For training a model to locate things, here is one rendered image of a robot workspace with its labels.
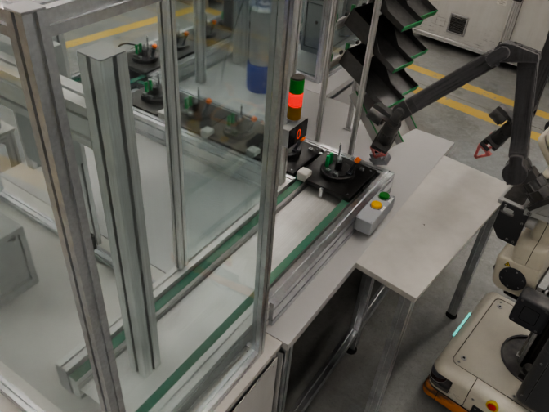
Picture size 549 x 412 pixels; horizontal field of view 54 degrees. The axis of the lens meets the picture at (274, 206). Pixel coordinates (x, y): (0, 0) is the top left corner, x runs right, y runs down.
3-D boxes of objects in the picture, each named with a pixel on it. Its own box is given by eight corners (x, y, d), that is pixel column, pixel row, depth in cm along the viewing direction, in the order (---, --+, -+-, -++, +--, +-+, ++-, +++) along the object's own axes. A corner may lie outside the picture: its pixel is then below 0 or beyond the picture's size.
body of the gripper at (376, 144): (370, 146, 202) (376, 136, 196) (381, 128, 207) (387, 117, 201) (385, 155, 202) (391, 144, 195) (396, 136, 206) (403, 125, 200)
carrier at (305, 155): (323, 152, 231) (326, 127, 223) (292, 177, 215) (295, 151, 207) (276, 133, 241) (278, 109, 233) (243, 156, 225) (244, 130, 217)
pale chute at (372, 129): (396, 145, 233) (403, 141, 230) (378, 155, 225) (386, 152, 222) (367, 86, 231) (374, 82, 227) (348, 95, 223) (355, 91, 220)
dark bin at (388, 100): (402, 101, 221) (412, 89, 216) (384, 111, 214) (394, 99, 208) (357, 54, 227) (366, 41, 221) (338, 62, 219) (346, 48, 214)
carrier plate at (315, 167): (376, 174, 221) (377, 170, 220) (349, 203, 205) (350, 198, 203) (325, 154, 231) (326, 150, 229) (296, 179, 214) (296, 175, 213)
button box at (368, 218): (392, 208, 212) (395, 195, 208) (369, 236, 198) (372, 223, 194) (377, 201, 215) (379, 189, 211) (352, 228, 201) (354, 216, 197)
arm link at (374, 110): (405, 112, 186) (413, 107, 193) (379, 92, 189) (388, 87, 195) (386, 138, 193) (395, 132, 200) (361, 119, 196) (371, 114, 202)
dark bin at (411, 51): (425, 54, 222) (435, 40, 216) (407, 61, 214) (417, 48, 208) (379, 7, 227) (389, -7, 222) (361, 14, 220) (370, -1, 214)
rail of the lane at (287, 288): (390, 191, 227) (395, 170, 221) (272, 325, 168) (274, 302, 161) (378, 186, 230) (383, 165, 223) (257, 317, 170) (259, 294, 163)
